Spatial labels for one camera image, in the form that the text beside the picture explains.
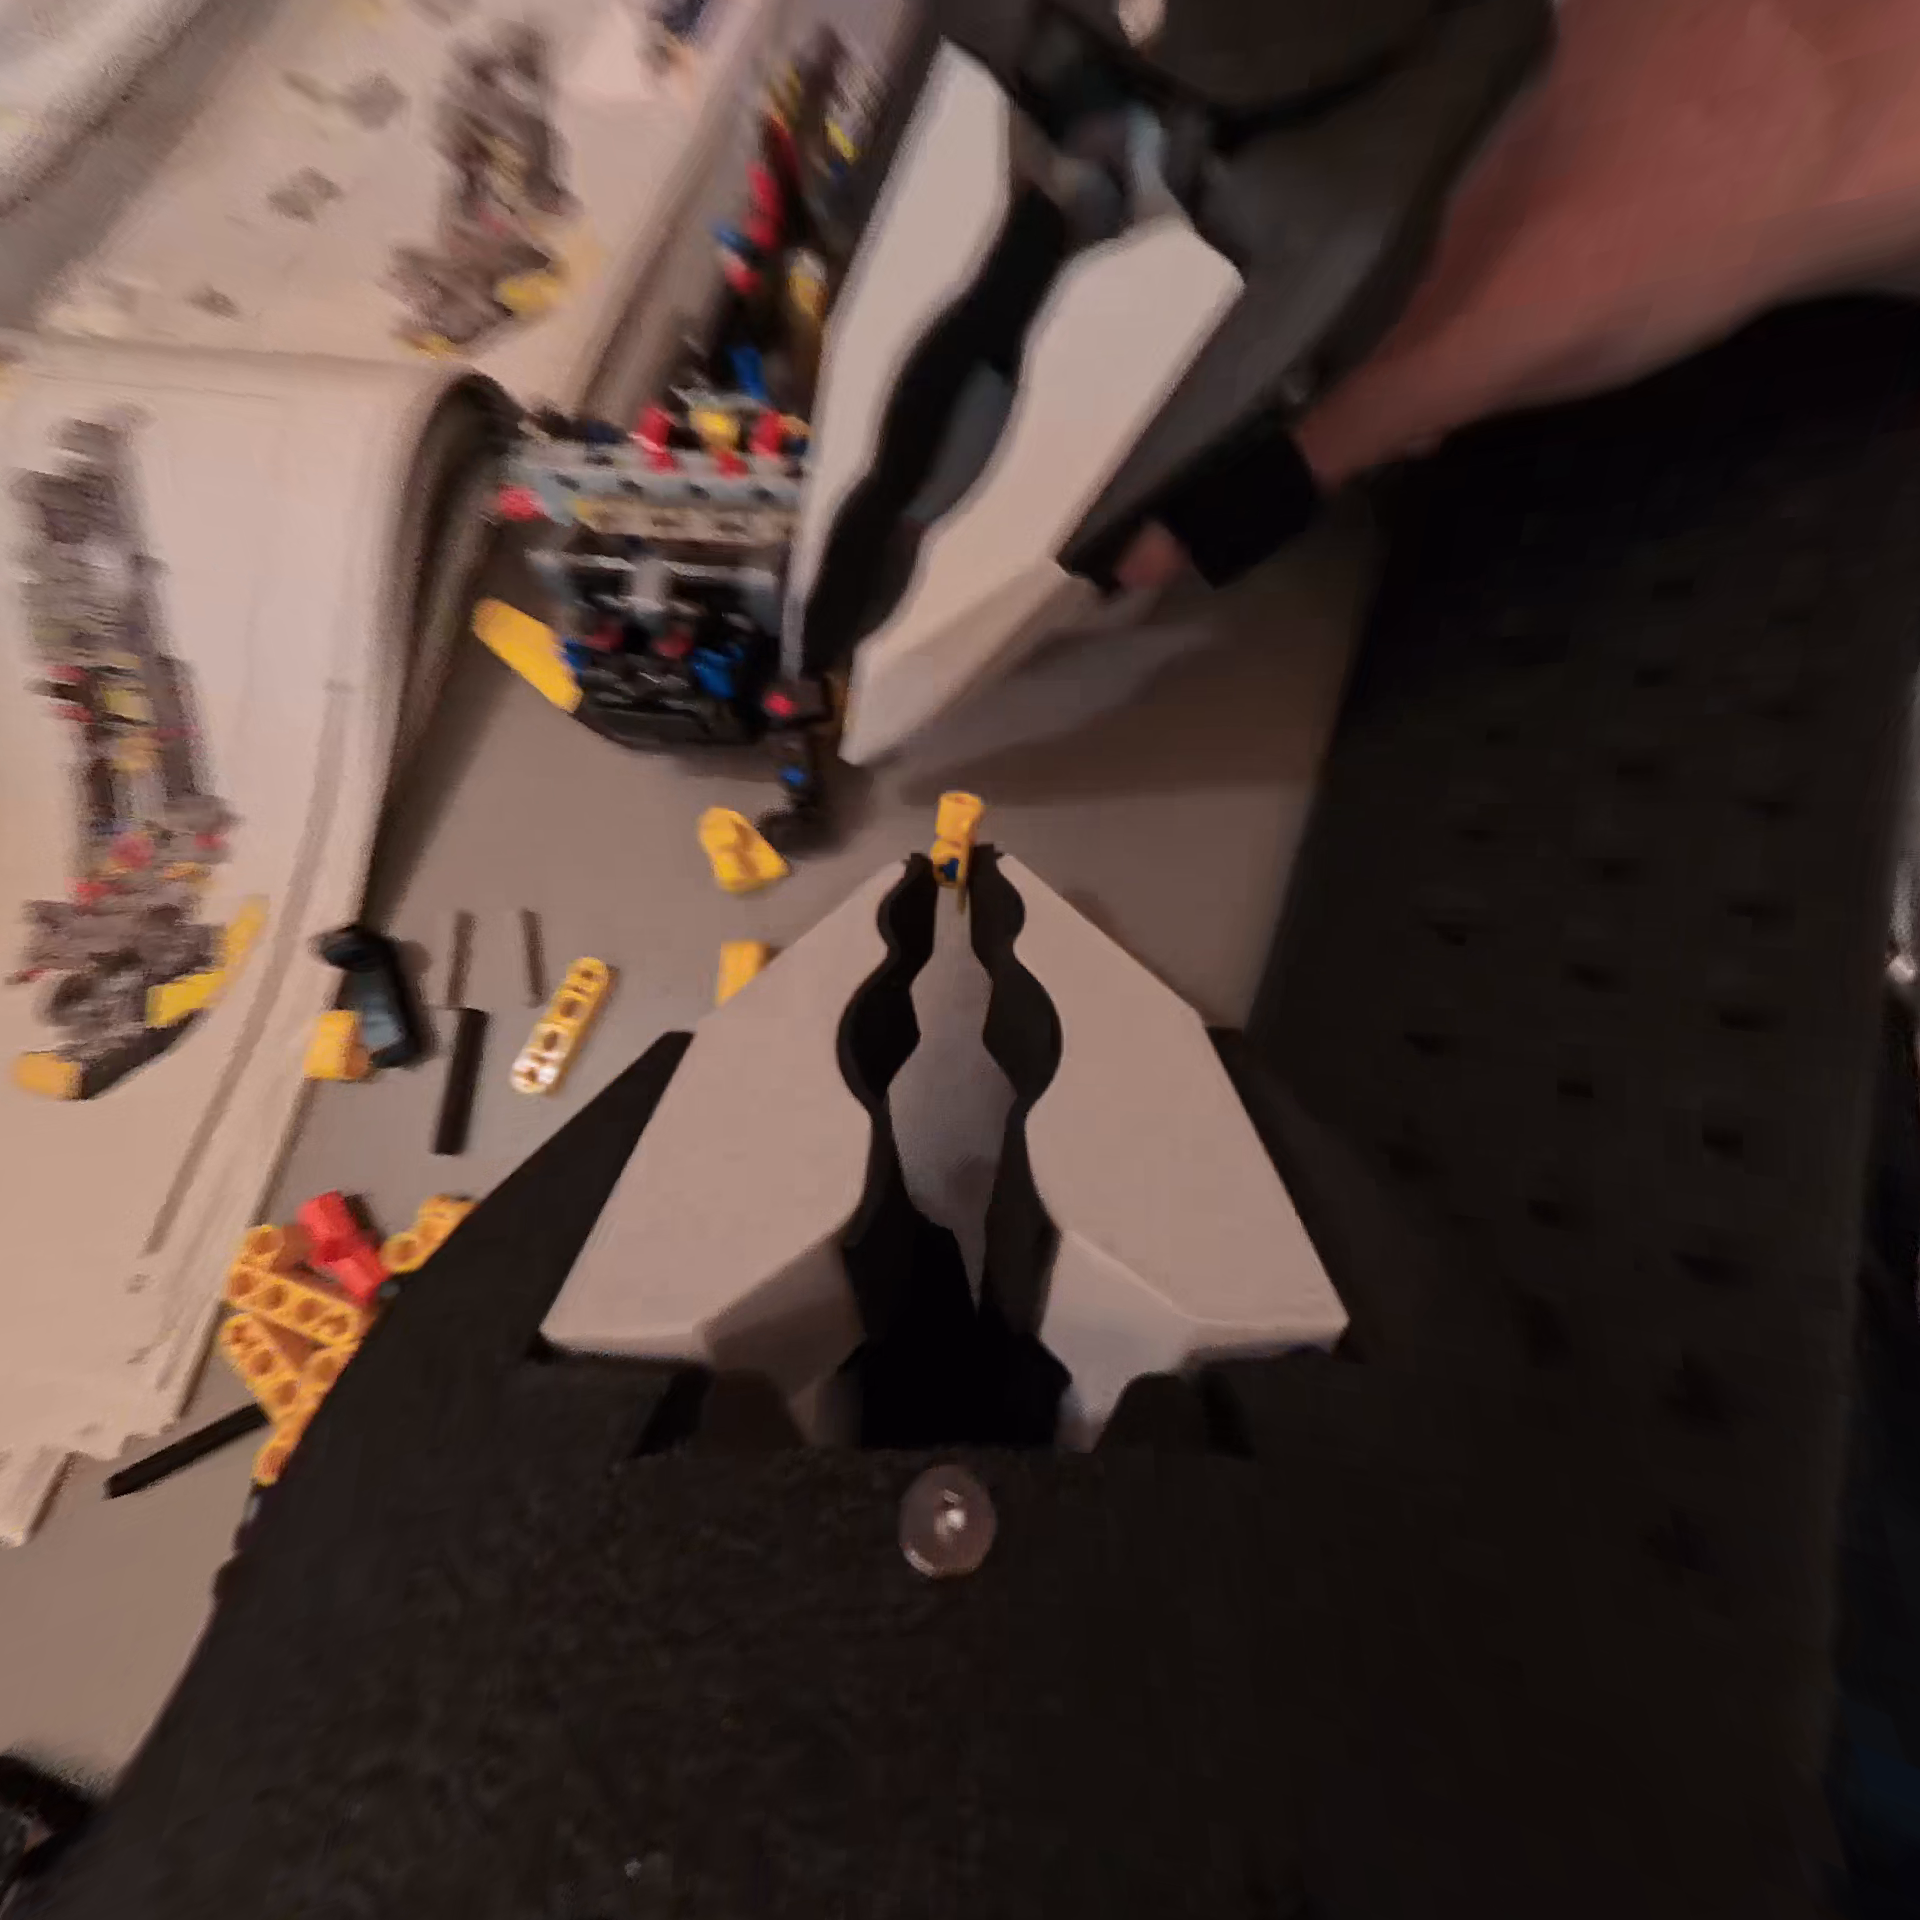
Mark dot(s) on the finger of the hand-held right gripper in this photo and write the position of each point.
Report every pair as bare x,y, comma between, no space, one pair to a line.
1080,420
901,299

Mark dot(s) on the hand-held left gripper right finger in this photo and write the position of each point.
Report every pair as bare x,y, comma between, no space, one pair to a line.
1171,1185

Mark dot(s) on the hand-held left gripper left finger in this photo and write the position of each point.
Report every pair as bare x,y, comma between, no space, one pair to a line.
720,1185

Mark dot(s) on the lego car model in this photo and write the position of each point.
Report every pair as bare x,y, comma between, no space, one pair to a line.
674,600

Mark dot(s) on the person's right forearm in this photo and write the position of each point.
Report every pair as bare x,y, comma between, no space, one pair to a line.
1786,136

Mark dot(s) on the yellow lego block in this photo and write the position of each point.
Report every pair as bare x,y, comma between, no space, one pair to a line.
741,970

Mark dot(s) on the single yellow lego beam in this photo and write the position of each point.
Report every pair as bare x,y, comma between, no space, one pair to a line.
562,1027

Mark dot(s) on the short black lego axle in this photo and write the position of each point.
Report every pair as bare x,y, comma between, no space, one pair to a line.
459,1080

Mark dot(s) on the small yellow lego piece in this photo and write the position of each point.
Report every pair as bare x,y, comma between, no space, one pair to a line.
739,850

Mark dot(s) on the black and yellow lego connector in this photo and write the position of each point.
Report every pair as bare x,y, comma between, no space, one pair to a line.
369,1003

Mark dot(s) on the pile of yellow lego beams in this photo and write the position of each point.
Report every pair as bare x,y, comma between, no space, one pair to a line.
299,1318

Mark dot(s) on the yellow lego panel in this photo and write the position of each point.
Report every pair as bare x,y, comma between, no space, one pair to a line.
523,657

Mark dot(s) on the long black lego axle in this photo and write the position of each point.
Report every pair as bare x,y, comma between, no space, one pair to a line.
187,1450

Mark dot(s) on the lego instruction booklet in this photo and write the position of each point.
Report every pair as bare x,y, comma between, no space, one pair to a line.
225,600

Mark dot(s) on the person's right hand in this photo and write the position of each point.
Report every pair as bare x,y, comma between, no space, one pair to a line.
1499,299

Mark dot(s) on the black foam mat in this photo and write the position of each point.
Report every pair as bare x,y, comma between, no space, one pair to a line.
1576,1124

